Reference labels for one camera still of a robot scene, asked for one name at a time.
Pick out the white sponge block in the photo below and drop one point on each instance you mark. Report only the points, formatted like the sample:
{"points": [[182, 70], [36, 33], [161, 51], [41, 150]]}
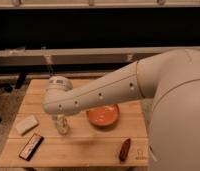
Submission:
{"points": [[26, 124]]}

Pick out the grey metal rail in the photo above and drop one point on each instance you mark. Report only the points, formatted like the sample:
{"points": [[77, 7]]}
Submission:
{"points": [[23, 57]]}

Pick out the red black rectangular case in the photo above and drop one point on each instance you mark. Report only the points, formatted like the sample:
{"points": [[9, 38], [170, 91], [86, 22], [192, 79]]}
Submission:
{"points": [[30, 147]]}

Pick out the orange bowl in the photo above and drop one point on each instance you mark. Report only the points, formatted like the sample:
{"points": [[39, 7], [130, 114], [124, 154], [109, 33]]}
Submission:
{"points": [[103, 116]]}

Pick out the clear plastic bottle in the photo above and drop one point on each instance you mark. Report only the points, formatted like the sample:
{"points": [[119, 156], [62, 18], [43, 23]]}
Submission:
{"points": [[61, 124]]}

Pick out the dark red snack bar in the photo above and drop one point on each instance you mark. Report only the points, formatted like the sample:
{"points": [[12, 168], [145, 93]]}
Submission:
{"points": [[124, 150]]}

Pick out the wooden table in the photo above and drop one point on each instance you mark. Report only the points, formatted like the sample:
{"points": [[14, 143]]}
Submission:
{"points": [[84, 145]]}

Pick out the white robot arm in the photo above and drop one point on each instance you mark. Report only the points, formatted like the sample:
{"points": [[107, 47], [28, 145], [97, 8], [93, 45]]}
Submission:
{"points": [[171, 80]]}

